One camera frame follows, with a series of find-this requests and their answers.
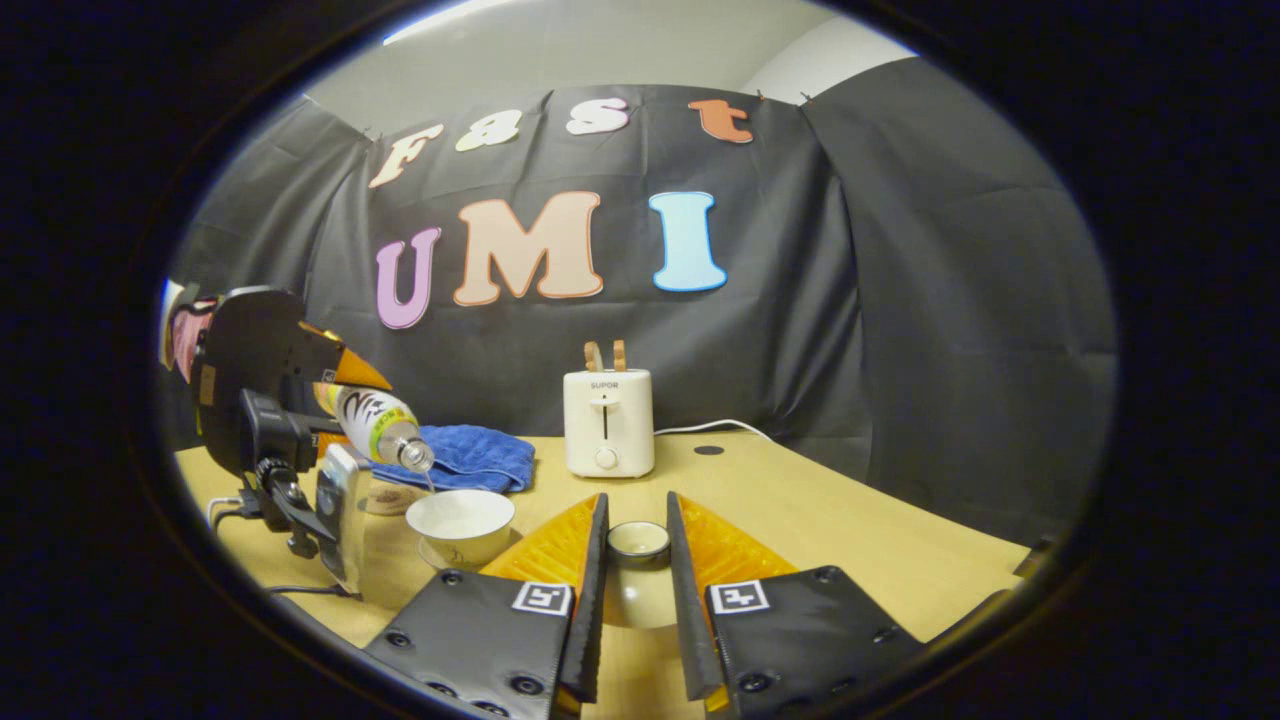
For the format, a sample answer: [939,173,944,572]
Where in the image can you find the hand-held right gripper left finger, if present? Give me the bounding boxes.
[365,492,609,720]

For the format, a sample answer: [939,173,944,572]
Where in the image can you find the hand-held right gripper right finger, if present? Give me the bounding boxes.
[667,490,926,720]

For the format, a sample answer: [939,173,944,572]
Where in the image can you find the cream teacup lid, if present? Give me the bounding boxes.
[603,520,676,629]

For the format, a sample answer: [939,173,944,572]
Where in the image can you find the white label water bottle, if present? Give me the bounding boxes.
[315,383,436,473]

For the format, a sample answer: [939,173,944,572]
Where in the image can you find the round brown coaster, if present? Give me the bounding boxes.
[365,480,431,517]

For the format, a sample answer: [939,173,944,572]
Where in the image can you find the cream ceramic teacup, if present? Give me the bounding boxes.
[405,489,517,569]

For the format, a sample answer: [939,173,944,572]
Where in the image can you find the blue towel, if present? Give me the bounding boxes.
[370,425,536,495]

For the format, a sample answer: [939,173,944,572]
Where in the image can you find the white toaster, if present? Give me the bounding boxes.
[563,369,656,479]

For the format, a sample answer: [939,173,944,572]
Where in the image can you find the black backdrop cloth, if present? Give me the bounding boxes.
[160,57,1116,546]

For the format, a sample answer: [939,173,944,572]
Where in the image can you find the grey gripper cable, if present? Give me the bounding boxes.
[205,495,351,599]

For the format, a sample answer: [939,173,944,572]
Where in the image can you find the white toaster cable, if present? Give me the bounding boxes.
[655,419,776,444]

